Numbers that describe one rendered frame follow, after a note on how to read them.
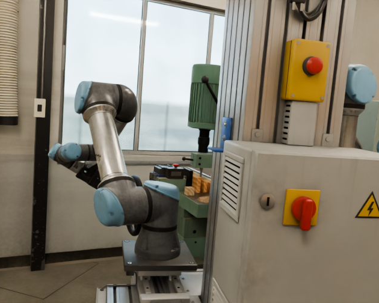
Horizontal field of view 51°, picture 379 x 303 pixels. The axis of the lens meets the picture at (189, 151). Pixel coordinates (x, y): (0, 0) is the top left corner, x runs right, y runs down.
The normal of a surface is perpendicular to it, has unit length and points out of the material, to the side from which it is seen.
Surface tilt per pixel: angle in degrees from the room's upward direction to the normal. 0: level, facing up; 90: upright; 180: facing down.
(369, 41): 90
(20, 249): 90
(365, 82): 82
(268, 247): 90
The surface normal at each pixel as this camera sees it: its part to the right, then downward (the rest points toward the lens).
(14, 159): 0.44, 0.14
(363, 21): -0.89, -0.02
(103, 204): -0.79, 0.11
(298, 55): 0.19, 0.13
